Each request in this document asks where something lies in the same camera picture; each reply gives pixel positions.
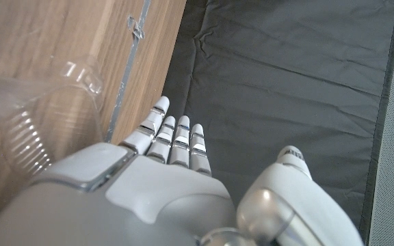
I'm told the black fabric backdrop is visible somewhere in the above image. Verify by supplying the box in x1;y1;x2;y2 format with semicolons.
161;0;394;242

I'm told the clear plastic clamshell container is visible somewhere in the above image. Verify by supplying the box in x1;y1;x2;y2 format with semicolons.
0;56;105;180

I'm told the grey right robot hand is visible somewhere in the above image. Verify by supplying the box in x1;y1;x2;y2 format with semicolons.
0;96;365;246

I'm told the grey tape outline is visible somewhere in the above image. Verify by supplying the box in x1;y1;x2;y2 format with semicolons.
104;0;153;144

